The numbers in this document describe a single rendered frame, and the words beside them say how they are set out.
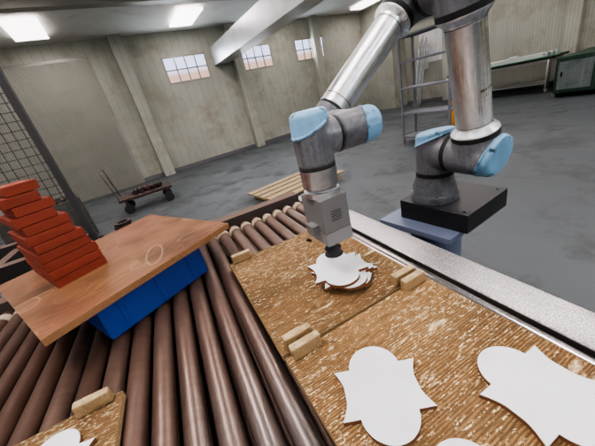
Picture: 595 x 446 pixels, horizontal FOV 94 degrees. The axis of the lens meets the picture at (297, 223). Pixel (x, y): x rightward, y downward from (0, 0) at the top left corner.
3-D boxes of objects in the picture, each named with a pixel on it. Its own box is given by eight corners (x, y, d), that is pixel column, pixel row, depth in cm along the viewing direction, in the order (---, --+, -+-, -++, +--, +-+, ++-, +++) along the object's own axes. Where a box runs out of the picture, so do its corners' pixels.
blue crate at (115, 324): (160, 256, 107) (149, 233, 103) (211, 269, 88) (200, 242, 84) (69, 310, 85) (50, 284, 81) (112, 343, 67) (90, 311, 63)
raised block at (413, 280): (420, 277, 62) (419, 266, 61) (427, 280, 60) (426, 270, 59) (399, 289, 60) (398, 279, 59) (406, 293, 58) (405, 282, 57)
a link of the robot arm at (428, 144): (431, 161, 100) (431, 122, 94) (467, 166, 89) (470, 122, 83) (406, 172, 96) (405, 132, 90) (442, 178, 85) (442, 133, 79)
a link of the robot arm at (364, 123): (350, 103, 64) (310, 114, 61) (385, 100, 55) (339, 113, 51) (354, 138, 68) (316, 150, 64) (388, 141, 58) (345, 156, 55)
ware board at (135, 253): (151, 218, 119) (150, 214, 118) (229, 227, 90) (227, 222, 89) (-1, 291, 84) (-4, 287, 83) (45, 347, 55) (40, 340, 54)
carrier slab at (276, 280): (325, 226, 98) (324, 222, 98) (421, 280, 63) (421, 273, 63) (230, 268, 87) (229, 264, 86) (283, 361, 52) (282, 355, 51)
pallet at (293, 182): (312, 173, 523) (310, 166, 518) (348, 178, 448) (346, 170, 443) (248, 200, 460) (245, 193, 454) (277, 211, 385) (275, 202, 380)
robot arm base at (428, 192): (430, 185, 106) (430, 159, 102) (469, 193, 94) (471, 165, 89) (401, 198, 101) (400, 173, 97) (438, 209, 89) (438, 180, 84)
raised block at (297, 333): (310, 330, 55) (306, 319, 54) (314, 335, 53) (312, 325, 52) (282, 345, 53) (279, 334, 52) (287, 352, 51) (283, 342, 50)
